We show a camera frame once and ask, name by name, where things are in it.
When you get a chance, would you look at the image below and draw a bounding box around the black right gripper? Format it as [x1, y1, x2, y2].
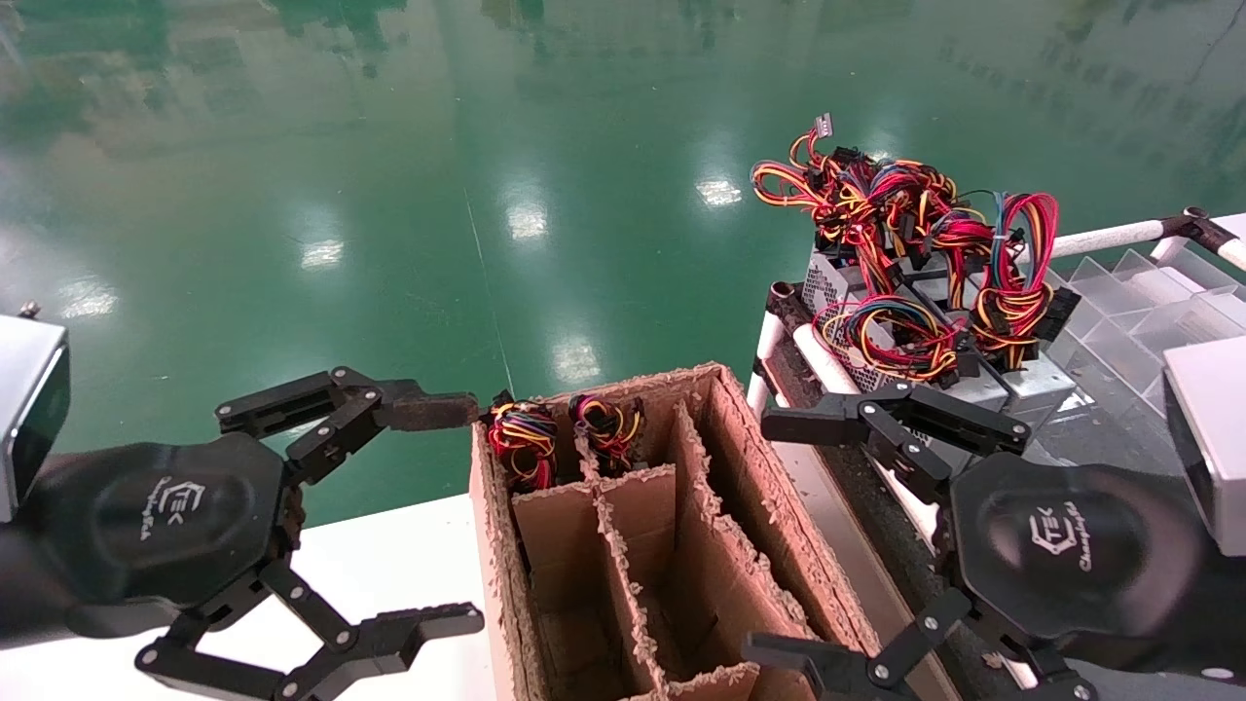
[745, 380, 1218, 701]

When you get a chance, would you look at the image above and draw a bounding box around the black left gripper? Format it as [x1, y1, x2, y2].
[27, 367, 486, 701]

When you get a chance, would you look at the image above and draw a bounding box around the power supply with red cables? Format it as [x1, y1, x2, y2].
[969, 193, 1081, 415]

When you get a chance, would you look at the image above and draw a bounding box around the brown cardboard divider box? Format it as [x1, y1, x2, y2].
[467, 362, 882, 701]

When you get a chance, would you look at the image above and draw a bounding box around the grey mesh power supply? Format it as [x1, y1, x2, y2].
[813, 290, 1008, 449]

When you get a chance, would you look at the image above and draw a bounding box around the grey power supply, red bundle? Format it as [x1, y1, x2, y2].
[915, 200, 1081, 342]

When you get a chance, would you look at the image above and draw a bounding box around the clear plastic divider tray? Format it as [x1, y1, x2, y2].
[1046, 248, 1246, 459]

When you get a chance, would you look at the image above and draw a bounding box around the power supply with coloured cables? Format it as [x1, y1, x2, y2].
[484, 394, 558, 491]
[569, 392, 645, 476]

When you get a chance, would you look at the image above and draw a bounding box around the white pipe rack frame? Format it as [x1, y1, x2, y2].
[745, 206, 1246, 701]

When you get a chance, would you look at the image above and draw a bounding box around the power supply with cable pile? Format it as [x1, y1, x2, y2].
[751, 112, 960, 313]

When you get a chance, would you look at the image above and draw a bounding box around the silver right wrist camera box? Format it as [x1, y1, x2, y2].
[1163, 336, 1246, 556]

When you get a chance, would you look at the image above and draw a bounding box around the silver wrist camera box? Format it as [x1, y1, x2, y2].
[0, 304, 71, 527]
[1163, 336, 1246, 556]

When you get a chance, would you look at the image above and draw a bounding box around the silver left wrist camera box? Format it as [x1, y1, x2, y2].
[0, 304, 71, 527]

